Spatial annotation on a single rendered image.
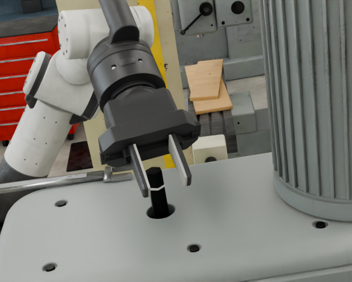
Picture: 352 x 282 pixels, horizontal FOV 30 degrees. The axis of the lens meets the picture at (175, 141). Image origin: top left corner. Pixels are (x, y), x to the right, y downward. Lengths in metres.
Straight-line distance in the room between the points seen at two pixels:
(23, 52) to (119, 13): 4.70
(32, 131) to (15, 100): 4.53
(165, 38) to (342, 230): 1.85
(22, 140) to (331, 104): 0.64
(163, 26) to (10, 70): 3.20
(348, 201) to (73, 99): 0.53
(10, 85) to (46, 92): 4.55
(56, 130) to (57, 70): 0.12
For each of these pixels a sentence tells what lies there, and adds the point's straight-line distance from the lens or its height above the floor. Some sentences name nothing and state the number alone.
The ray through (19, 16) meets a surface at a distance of 9.69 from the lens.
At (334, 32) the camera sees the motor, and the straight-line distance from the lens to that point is 0.69.
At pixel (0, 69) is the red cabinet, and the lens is 5.63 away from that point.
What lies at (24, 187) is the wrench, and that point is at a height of 1.90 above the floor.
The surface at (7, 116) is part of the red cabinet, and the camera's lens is 5.79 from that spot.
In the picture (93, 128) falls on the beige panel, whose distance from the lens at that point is 2.68.
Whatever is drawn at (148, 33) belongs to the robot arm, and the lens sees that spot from 0.89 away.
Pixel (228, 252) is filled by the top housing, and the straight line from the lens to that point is 0.75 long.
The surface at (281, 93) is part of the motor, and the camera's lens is 0.75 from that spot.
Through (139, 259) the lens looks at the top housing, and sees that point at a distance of 0.76.
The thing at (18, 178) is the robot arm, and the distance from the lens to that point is 1.22.
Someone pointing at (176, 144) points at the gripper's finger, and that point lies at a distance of 0.77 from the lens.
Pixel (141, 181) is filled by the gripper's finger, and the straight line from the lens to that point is 0.74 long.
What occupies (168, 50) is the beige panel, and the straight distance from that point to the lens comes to 2.56.
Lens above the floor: 2.33
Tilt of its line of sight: 26 degrees down
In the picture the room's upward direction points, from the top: 9 degrees counter-clockwise
